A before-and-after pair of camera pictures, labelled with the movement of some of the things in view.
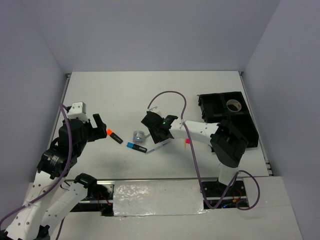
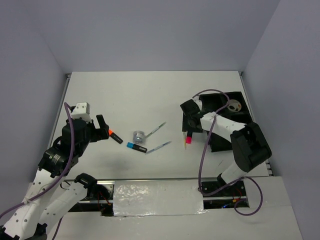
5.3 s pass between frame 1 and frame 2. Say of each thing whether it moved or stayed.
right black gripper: moved
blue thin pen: stayed
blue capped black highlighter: stayed
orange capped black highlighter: stayed
